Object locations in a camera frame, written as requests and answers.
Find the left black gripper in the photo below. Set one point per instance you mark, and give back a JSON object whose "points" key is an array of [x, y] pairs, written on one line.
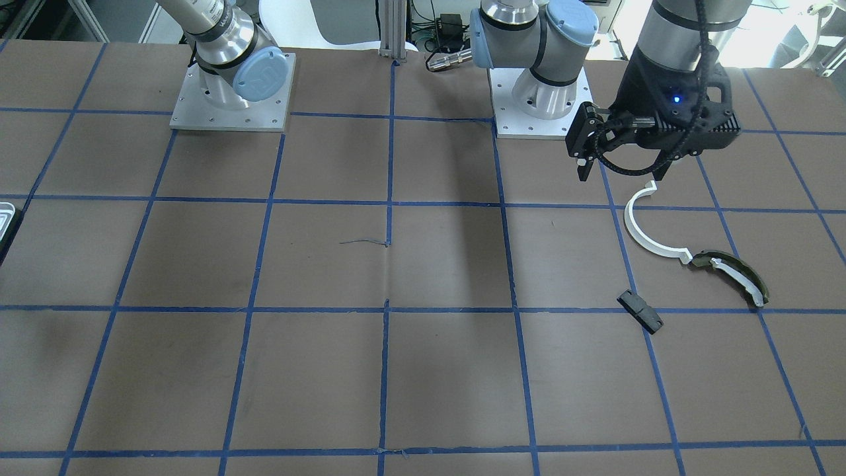
{"points": [[640, 84]]}

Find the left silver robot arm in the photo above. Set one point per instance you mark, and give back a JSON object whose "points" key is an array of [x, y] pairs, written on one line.
{"points": [[553, 40]]}

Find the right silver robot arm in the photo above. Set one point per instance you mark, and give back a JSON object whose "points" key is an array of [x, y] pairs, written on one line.
{"points": [[228, 43]]}

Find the ribbed metal tray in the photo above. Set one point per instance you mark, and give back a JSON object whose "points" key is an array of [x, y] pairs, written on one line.
{"points": [[9, 218]]}

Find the olive curved brake shoe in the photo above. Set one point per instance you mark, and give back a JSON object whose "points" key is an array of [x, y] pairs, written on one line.
{"points": [[738, 270]]}

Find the small black plastic block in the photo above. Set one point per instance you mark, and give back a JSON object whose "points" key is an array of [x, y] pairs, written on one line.
{"points": [[642, 312]]}

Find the silver cylindrical connector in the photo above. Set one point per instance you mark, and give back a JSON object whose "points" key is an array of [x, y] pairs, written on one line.
{"points": [[448, 61]]}

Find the black power adapter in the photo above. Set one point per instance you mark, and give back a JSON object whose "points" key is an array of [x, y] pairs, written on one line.
{"points": [[449, 28]]}

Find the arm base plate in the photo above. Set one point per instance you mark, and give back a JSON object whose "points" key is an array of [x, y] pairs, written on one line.
{"points": [[206, 103], [526, 108]]}

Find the white curved plastic bracket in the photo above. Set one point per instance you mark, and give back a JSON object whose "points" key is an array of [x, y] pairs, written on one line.
{"points": [[643, 236]]}

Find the aluminium frame post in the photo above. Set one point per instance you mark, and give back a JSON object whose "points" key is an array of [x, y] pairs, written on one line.
{"points": [[392, 20]]}

